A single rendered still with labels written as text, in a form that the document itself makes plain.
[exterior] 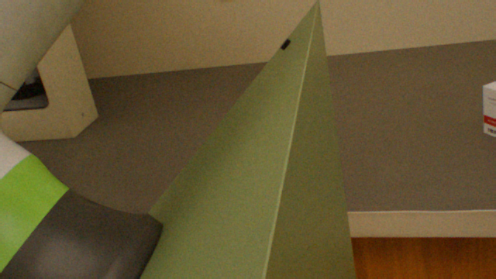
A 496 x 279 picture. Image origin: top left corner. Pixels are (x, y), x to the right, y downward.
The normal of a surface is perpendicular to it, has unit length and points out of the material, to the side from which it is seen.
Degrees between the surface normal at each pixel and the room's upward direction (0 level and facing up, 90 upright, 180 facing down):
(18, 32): 115
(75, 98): 90
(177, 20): 90
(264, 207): 44
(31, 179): 63
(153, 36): 90
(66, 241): 36
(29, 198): 56
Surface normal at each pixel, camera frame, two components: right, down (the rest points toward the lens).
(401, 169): -0.18, -0.90
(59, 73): 0.95, -0.05
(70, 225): 0.43, -0.73
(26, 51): 0.82, 0.55
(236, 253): -0.80, -0.58
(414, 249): -0.25, 0.43
